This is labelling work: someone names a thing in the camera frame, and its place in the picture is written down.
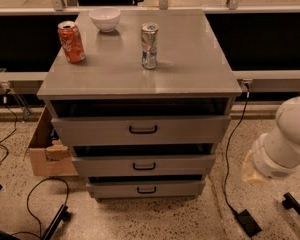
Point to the grey bottom drawer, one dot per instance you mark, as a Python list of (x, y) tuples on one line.
[(145, 189)]

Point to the black stand leg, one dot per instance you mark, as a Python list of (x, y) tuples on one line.
[(290, 202), (61, 216)]

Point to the brown cardboard box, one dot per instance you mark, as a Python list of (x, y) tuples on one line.
[(48, 156)]

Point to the black stand leg left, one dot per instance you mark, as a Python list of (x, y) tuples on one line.
[(61, 216)]

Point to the grey top drawer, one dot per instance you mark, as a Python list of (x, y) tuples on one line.
[(103, 131)]

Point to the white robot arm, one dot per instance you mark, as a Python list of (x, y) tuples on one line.
[(276, 154)]

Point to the grey drawer cabinet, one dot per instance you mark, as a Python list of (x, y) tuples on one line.
[(192, 78)]

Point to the black power adapter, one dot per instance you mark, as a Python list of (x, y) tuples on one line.
[(248, 223)]

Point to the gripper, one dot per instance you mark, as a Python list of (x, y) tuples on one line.
[(264, 160)]

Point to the crushed silver can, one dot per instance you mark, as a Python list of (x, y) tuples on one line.
[(149, 33)]

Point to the grey drawer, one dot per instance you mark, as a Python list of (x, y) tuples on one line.
[(145, 189), (103, 131), (120, 166)]

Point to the black stand leg right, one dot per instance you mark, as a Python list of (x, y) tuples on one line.
[(290, 202)]

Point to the orange soda can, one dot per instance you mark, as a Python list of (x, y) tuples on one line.
[(71, 41)]

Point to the black top drawer handle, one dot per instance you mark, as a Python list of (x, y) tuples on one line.
[(140, 131)]

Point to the grey middle drawer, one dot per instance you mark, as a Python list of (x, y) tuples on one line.
[(120, 166)]

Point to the white bowl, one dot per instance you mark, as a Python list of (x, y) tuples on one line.
[(105, 19)]

